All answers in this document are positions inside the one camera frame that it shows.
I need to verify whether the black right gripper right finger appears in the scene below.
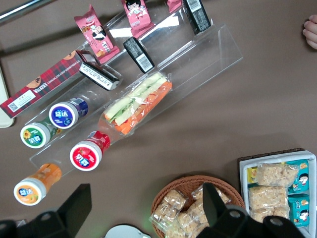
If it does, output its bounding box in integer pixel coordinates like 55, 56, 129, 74
195, 182, 305, 238

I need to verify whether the teal snack packet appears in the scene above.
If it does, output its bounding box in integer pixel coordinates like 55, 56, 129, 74
286, 160, 310, 194
288, 194, 310, 226

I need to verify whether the red tartan shortbread box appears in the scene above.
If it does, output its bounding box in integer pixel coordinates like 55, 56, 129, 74
0, 49, 100, 119

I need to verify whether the orange gum bottle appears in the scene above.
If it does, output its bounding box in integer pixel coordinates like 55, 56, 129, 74
13, 163, 62, 206

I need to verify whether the beige plastic serving tray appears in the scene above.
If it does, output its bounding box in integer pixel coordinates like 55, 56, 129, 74
0, 66, 17, 128

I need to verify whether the silver reach grabber tool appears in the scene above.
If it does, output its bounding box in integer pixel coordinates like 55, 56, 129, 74
0, 0, 54, 20

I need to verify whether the round wicker basket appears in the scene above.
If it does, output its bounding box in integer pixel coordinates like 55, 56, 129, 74
150, 175, 246, 238

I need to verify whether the yellow snack packet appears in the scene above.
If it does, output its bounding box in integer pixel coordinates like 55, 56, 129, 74
247, 167, 260, 184

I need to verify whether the small black snack box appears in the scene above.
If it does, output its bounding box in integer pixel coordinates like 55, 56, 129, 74
123, 37, 156, 74
182, 0, 211, 35
79, 61, 123, 91

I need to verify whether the clear acrylic tiered stand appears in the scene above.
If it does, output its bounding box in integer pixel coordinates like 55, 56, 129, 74
29, 11, 243, 178

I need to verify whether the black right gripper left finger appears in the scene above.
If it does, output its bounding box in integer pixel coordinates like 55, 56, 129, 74
0, 183, 92, 238

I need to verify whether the pink snack packet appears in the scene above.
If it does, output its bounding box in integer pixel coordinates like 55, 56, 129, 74
73, 4, 120, 64
121, 0, 156, 39
167, 0, 185, 13

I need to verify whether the green gum bottle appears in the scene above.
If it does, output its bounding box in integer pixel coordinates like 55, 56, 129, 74
20, 118, 62, 149

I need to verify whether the person's bare hand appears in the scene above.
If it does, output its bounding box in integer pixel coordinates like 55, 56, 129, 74
302, 14, 317, 50

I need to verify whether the white rectangular snack tray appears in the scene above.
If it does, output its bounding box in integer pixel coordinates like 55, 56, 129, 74
239, 150, 317, 238

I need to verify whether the wrapped triangle sandwich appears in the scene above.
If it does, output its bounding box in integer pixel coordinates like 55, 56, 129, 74
98, 71, 173, 136

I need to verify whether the red lid yogurt cup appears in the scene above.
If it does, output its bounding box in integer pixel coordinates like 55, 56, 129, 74
69, 130, 111, 171

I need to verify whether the blue gum bottle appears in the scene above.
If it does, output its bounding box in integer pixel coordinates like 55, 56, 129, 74
49, 98, 89, 129

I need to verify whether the clear rice cracker packet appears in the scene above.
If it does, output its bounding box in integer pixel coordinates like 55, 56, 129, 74
250, 208, 289, 224
177, 198, 211, 238
248, 185, 290, 211
149, 189, 187, 230
256, 162, 299, 186
192, 185, 230, 206
151, 218, 186, 238

